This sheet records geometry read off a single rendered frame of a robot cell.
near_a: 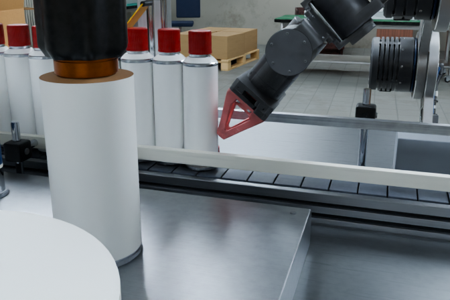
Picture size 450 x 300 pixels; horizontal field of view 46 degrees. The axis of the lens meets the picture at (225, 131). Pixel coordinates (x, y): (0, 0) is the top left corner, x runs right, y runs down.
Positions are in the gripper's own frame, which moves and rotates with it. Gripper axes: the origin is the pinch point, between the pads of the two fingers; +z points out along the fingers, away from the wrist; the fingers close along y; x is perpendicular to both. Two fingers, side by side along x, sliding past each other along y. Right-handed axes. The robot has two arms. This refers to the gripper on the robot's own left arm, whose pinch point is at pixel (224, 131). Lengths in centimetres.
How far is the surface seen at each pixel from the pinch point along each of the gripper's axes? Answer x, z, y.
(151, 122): -9.4, 6.8, 0.7
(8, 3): -113, 75, -126
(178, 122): -6.1, 3.4, 1.4
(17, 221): -3, -8, 50
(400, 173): 21.0, -13.9, 4.7
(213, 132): -1.1, 0.7, 1.5
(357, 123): 13.6, -13.3, -2.8
